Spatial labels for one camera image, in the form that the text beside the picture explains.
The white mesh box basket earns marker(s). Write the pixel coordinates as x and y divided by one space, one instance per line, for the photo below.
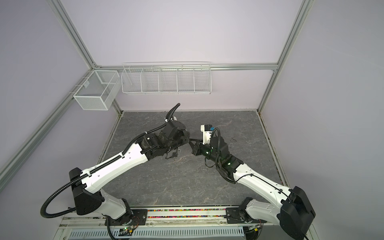
99 90

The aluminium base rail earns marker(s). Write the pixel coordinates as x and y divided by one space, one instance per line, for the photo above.
166 217

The white vented cable duct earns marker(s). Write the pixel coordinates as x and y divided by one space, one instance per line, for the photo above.
156 233

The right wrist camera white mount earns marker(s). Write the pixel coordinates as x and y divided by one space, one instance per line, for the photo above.
207 133

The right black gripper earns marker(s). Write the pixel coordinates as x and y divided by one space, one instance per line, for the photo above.
200 147

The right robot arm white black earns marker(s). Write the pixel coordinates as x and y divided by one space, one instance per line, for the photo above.
289 208

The long white wire basket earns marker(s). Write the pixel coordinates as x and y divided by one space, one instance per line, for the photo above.
167 78

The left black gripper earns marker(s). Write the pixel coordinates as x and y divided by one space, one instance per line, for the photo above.
186 137

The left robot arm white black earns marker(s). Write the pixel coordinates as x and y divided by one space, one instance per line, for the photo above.
89 195

